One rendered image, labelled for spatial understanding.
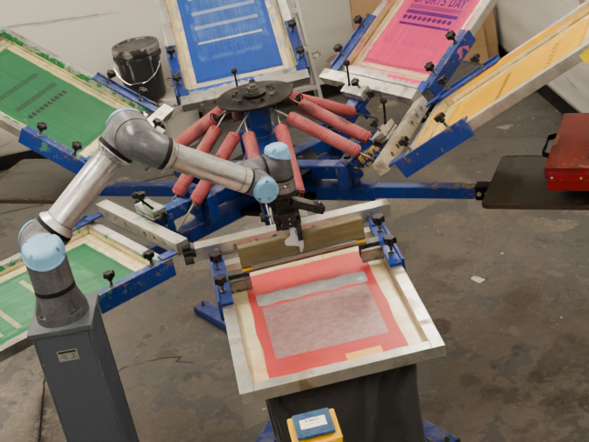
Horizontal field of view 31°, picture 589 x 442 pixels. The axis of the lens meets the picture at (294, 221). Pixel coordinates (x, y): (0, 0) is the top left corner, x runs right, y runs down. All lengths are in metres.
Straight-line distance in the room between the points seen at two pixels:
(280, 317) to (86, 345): 0.62
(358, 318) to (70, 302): 0.85
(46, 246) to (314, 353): 0.82
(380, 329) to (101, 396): 0.84
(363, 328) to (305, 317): 0.20
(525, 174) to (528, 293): 1.19
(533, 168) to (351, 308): 1.06
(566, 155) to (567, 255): 1.65
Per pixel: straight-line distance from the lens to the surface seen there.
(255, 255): 3.39
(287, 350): 3.17
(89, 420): 3.25
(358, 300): 3.34
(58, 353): 3.13
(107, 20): 7.40
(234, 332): 3.24
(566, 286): 5.11
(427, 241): 5.59
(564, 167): 3.66
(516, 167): 4.06
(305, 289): 3.42
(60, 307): 3.07
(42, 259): 3.01
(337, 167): 4.04
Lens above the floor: 2.69
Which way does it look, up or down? 27 degrees down
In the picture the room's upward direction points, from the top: 11 degrees counter-clockwise
